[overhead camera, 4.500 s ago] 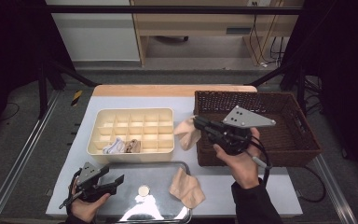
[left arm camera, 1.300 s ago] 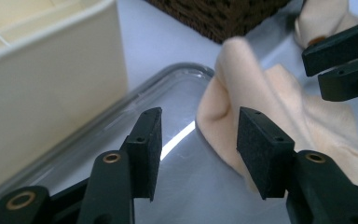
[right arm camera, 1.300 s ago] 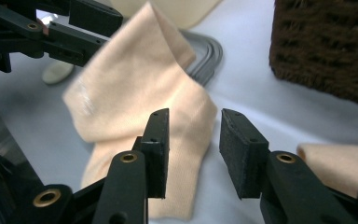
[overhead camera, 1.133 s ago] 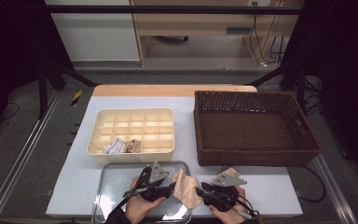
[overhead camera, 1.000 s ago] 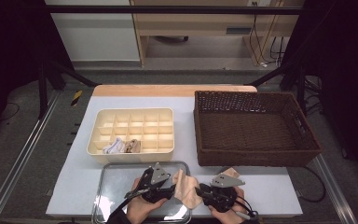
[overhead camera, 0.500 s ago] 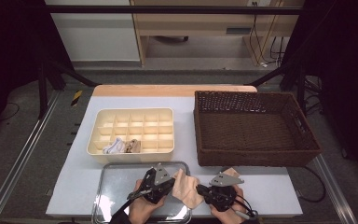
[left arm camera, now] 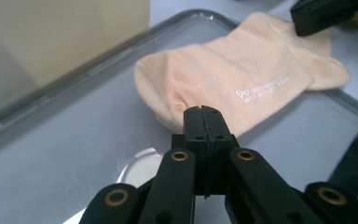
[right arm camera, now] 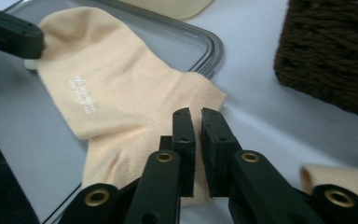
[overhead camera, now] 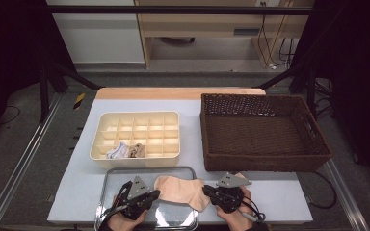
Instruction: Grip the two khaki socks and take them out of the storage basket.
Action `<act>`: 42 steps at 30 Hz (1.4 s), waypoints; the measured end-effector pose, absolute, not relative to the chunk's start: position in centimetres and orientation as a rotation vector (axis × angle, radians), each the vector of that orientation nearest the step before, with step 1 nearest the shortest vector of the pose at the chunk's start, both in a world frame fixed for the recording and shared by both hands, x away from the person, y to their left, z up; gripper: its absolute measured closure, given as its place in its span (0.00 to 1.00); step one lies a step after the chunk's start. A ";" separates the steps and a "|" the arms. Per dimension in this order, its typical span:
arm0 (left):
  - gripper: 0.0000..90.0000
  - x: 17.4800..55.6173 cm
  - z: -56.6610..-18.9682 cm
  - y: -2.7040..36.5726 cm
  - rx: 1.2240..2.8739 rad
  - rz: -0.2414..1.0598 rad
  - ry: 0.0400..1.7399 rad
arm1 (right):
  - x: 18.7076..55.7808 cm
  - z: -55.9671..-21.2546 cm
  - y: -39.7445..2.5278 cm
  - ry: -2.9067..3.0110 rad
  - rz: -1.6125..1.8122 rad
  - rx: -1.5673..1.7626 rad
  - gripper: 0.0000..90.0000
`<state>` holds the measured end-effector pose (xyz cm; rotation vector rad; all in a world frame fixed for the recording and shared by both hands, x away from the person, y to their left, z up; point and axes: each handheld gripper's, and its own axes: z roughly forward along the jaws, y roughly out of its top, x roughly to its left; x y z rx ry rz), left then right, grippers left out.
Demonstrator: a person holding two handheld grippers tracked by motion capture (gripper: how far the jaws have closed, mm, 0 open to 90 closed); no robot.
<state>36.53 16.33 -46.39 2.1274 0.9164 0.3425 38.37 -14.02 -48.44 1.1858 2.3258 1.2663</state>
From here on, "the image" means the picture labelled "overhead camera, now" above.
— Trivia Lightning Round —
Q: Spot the clear lid with round knob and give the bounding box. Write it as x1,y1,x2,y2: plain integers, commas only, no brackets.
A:
94,166,199,231

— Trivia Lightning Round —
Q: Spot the person's right hand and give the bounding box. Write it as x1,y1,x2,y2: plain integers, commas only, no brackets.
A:
215,186,258,231

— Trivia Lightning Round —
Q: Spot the yellow cable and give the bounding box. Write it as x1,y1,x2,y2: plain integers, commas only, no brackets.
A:
257,0,295,67

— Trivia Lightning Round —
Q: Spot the white cabinet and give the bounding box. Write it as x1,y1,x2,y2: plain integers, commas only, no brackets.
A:
46,0,146,64

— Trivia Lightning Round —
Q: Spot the black floor cable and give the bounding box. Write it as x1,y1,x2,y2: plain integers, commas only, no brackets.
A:
305,171,338,210

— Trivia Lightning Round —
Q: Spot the wooden desk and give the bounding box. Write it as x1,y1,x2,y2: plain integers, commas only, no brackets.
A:
134,0,316,70

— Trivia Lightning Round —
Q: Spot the black metal stand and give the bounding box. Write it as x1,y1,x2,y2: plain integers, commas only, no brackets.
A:
255,61,319,119
39,61,103,124

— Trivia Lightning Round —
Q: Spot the black crossbar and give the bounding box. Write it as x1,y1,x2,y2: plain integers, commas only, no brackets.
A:
46,4,314,16

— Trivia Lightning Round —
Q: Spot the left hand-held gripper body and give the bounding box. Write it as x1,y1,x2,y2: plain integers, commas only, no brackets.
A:
100,175,154,221

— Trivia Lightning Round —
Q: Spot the cream divided storage box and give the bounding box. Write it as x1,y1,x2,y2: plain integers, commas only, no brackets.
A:
90,110,181,168

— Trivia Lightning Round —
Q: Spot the brown woven basket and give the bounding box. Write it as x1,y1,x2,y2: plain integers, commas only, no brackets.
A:
199,92,333,173

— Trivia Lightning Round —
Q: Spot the aluminium rail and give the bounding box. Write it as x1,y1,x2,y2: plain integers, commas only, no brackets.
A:
0,92,64,231
324,158,370,231

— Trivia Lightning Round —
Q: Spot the person's left hand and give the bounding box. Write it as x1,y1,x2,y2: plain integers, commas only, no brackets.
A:
106,195,148,231

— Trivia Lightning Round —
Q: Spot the black yellow striped tape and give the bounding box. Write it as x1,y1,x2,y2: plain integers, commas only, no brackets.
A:
72,92,87,111

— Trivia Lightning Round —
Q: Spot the black curtain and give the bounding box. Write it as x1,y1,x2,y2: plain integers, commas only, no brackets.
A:
290,0,370,191
0,0,78,152

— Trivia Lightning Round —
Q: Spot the beige sock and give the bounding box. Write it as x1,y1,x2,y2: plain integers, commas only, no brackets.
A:
153,172,248,213
128,142,146,159

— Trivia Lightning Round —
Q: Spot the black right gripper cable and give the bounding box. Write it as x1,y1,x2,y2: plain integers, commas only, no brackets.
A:
237,194,267,224

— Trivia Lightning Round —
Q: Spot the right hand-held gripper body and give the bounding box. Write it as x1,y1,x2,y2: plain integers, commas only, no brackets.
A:
216,171,253,214

